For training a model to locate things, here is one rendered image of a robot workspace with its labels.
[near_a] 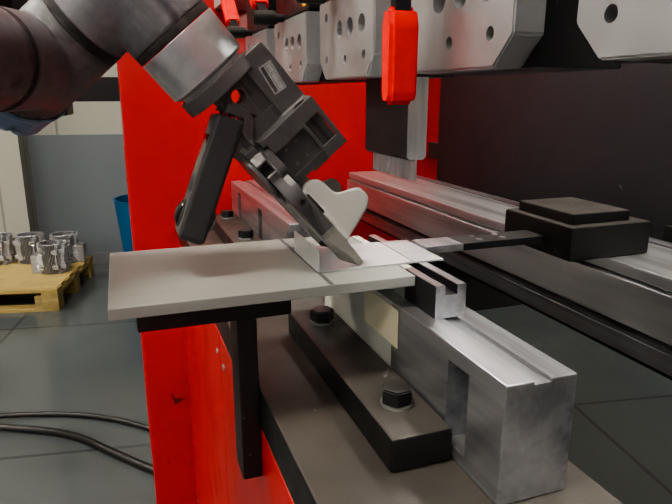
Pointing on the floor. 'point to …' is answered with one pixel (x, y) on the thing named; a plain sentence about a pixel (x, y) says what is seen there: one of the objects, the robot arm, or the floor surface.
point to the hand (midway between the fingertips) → (336, 252)
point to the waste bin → (124, 221)
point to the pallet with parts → (42, 268)
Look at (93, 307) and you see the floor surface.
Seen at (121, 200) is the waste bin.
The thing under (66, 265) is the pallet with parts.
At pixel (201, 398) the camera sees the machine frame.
